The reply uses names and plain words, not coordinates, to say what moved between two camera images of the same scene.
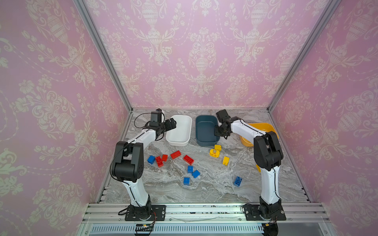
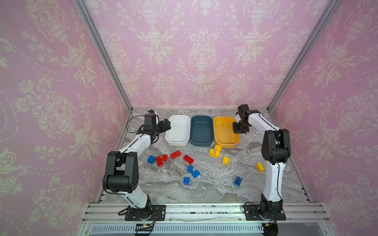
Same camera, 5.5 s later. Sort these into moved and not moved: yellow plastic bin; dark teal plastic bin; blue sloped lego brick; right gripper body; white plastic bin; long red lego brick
Moved: yellow plastic bin; dark teal plastic bin; right gripper body
Not moved: long red lego brick; blue sloped lego brick; white plastic bin
